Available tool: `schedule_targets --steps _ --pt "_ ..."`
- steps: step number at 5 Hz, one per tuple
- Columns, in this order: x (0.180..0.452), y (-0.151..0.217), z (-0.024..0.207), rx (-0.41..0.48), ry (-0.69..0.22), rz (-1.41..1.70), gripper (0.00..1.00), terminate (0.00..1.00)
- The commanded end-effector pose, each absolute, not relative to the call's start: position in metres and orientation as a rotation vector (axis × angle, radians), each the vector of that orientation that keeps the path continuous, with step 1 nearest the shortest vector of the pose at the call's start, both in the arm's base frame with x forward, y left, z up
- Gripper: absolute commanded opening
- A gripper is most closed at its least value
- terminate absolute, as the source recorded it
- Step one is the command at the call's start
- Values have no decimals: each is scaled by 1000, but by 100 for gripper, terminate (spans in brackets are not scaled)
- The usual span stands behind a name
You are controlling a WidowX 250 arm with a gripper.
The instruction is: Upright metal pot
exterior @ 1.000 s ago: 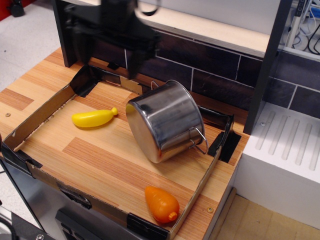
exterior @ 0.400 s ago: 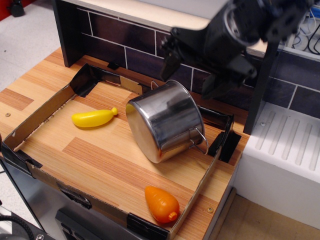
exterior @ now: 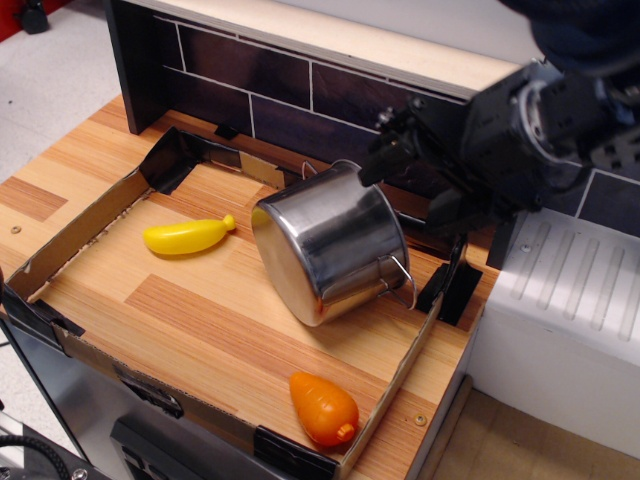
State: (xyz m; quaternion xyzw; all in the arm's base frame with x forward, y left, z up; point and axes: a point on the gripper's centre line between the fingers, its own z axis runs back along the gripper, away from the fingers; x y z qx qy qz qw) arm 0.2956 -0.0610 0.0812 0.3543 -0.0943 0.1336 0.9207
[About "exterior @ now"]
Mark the dark grey shelf frame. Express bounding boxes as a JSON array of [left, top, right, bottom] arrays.
[[102, 0, 531, 271]]

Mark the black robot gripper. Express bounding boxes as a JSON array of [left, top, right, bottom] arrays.
[[358, 62, 555, 236]]

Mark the stainless steel pot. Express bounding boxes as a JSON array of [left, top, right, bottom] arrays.
[[251, 160, 418, 327]]

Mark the orange plastic carrot toy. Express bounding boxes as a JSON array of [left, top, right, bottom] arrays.
[[289, 371, 359, 447]]

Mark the cardboard fence with black tape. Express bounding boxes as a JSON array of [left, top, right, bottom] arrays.
[[1, 125, 481, 479]]

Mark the black object on floor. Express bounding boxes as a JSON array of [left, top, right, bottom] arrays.
[[14, 0, 49, 35]]

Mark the yellow plastic banana toy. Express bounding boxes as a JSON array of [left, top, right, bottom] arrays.
[[142, 215, 236, 255]]

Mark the white dish drainer sink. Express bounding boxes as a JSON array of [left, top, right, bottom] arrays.
[[468, 210, 639, 456]]

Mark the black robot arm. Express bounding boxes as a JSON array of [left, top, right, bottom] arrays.
[[359, 1, 639, 237]]

